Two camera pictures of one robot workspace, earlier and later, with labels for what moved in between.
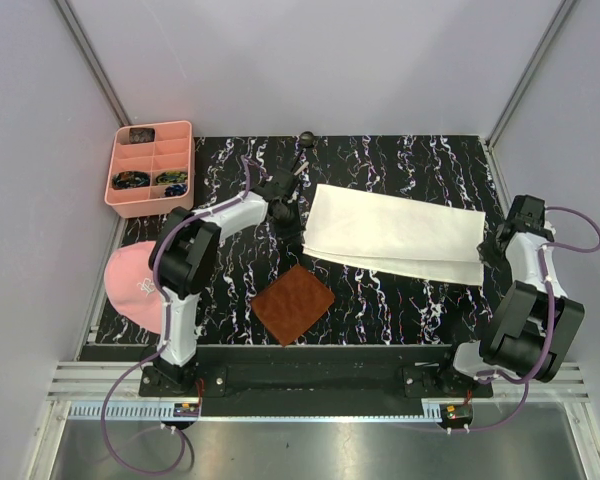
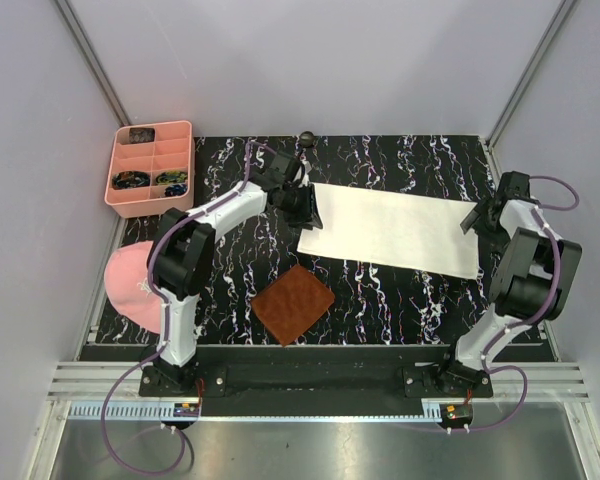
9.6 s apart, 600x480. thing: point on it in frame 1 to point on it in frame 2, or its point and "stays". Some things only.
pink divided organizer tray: (152, 169) stays
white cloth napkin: (395, 233) stays
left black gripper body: (289, 222) to (292, 192)
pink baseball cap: (131, 288) stays
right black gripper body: (490, 251) to (485, 224)
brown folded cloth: (293, 304) stays
